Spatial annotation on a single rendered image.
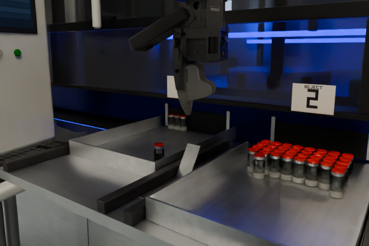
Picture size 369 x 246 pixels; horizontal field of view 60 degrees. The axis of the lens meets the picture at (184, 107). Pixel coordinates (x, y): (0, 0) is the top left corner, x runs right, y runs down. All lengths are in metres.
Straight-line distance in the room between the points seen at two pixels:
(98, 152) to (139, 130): 0.25
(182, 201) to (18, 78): 0.75
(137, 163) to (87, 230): 0.74
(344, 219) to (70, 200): 0.42
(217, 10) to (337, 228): 0.37
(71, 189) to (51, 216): 0.92
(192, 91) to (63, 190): 0.28
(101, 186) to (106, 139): 0.27
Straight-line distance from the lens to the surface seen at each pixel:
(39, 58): 1.17
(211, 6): 0.54
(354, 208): 0.57
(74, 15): 1.16
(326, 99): 0.71
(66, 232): 1.46
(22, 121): 1.15
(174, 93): 0.87
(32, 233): 1.71
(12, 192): 0.87
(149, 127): 0.97
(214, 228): 0.42
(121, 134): 0.89
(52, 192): 0.61
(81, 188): 0.61
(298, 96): 0.72
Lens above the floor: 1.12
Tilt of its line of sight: 10 degrees down
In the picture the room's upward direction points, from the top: straight up
